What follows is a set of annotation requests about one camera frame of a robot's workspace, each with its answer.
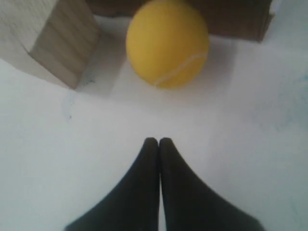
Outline light wooden cube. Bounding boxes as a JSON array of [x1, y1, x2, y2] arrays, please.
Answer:
[[0, 0, 100, 89]]

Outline yellow tennis ball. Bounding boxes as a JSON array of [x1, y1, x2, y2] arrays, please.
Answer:
[[126, 0, 209, 89]]

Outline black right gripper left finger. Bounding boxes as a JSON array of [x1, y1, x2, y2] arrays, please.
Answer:
[[65, 138, 160, 231]]

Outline blue white cardboard box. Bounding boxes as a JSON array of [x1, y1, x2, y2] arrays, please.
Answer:
[[87, 0, 274, 42]]

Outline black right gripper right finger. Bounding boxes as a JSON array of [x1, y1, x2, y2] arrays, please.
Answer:
[[159, 138, 261, 231]]

